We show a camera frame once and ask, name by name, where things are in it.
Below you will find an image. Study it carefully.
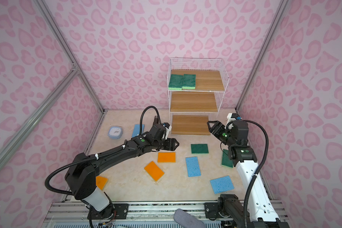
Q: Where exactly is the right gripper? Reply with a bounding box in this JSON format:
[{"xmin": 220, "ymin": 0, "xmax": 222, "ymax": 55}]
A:
[{"xmin": 207, "ymin": 119, "xmax": 237, "ymax": 146}]

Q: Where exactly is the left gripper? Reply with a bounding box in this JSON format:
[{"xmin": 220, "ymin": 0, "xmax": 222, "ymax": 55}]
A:
[{"xmin": 152, "ymin": 136, "xmax": 180, "ymax": 150}]

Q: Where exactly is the green sponge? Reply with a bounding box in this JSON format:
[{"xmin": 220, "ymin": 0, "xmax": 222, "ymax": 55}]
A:
[
  {"xmin": 182, "ymin": 74, "xmax": 196, "ymax": 90},
  {"xmin": 168, "ymin": 74, "xmax": 183, "ymax": 91},
  {"xmin": 191, "ymin": 143, "xmax": 209, "ymax": 154},
  {"xmin": 221, "ymin": 149, "xmax": 234, "ymax": 168}
]

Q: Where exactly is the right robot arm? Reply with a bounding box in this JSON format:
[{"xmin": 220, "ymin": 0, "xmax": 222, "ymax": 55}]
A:
[{"xmin": 207, "ymin": 117, "xmax": 289, "ymax": 228}]

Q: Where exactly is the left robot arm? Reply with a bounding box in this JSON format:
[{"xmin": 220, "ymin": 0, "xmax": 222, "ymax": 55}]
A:
[{"xmin": 45, "ymin": 117, "xmax": 180, "ymax": 218}]

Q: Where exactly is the orange sponge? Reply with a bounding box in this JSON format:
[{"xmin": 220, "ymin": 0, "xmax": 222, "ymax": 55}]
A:
[
  {"xmin": 96, "ymin": 176, "xmax": 108, "ymax": 190},
  {"xmin": 157, "ymin": 152, "xmax": 176, "ymax": 163},
  {"xmin": 144, "ymin": 161, "xmax": 164, "ymax": 181}
]

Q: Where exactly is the orange sponge front centre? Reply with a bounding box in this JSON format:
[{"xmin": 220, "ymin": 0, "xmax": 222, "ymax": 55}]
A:
[{"xmin": 144, "ymin": 161, "xmax": 164, "ymax": 181}]

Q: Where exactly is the blue sponge centre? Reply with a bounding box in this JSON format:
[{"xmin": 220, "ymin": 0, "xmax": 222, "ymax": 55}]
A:
[{"xmin": 185, "ymin": 157, "xmax": 201, "ymax": 177}]

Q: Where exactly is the blue sponge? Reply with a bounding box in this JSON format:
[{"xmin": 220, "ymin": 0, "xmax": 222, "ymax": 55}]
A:
[
  {"xmin": 210, "ymin": 176, "xmax": 234, "ymax": 194},
  {"xmin": 132, "ymin": 124, "xmax": 144, "ymax": 138},
  {"xmin": 185, "ymin": 157, "xmax": 201, "ymax": 177}
]

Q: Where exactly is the blue sponge back left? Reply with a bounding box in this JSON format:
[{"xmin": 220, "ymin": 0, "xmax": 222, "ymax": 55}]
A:
[{"xmin": 132, "ymin": 124, "xmax": 144, "ymax": 138}]

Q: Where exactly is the blue sponge front right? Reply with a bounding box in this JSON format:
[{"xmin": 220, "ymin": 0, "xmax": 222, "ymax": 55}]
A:
[{"xmin": 210, "ymin": 176, "xmax": 234, "ymax": 194}]

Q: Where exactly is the blue square timer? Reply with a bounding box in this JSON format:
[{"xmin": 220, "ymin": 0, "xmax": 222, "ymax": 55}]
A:
[{"xmin": 107, "ymin": 126, "xmax": 123, "ymax": 140}]

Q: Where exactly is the grey cloth object front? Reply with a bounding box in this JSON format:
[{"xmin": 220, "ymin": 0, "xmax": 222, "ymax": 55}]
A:
[{"xmin": 173, "ymin": 209, "xmax": 206, "ymax": 228}]

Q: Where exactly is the orange sponge front left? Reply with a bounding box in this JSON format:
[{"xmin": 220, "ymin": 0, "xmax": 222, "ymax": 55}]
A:
[{"xmin": 96, "ymin": 176, "xmax": 108, "ymax": 190}]

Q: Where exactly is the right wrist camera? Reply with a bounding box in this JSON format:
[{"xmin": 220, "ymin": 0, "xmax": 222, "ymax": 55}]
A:
[{"xmin": 227, "ymin": 113, "xmax": 242, "ymax": 124}]

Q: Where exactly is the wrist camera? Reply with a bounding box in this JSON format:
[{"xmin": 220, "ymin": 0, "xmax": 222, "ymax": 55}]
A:
[
  {"xmin": 162, "ymin": 123, "xmax": 172, "ymax": 140},
  {"xmin": 227, "ymin": 113, "xmax": 242, "ymax": 124}
]

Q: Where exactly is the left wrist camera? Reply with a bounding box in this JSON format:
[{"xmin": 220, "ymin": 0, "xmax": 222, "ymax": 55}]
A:
[{"xmin": 162, "ymin": 123, "xmax": 172, "ymax": 140}]

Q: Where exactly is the white wire wooden shelf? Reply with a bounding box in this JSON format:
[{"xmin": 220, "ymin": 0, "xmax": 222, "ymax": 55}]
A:
[{"xmin": 167, "ymin": 58, "xmax": 230, "ymax": 135}]

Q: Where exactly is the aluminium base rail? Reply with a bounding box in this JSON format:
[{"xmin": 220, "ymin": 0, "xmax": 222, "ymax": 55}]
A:
[{"xmin": 41, "ymin": 200, "xmax": 288, "ymax": 228}]

